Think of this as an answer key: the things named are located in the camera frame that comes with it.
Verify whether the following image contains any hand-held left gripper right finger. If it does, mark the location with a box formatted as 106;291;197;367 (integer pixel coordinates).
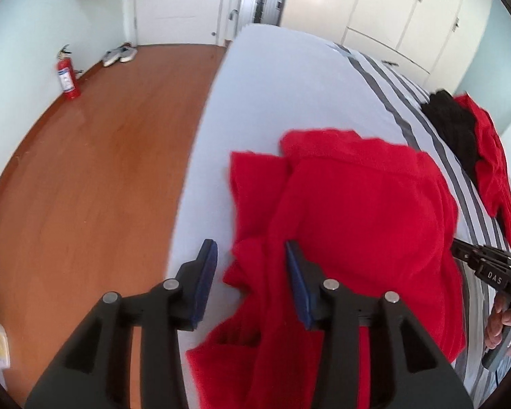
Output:
285;240;473;409

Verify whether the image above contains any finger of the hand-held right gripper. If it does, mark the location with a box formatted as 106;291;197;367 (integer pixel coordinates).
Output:
451;238;511;272

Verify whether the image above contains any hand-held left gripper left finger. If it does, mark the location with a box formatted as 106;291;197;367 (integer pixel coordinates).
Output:
26;239;219;409

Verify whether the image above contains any red garment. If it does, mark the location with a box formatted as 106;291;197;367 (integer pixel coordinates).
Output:
453;93;511;248
185;128;467;409

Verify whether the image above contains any black garment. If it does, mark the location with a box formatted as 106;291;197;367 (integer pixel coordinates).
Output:
421;89;480;185

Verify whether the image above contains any bed with striped star sheet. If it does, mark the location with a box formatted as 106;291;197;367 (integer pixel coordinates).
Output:
166;23;511;409

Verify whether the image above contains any red fire extinguisher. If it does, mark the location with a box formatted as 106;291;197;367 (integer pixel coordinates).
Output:
56;44;82;101

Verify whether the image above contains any cream wooden wardrobe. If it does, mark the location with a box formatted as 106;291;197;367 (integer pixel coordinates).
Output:
279;0;493;93

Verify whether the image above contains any dark ribbed suitcase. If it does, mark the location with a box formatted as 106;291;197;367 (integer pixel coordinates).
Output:
262;0;289;27

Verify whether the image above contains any white door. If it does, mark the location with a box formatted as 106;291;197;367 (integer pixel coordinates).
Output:
134;0;231;47

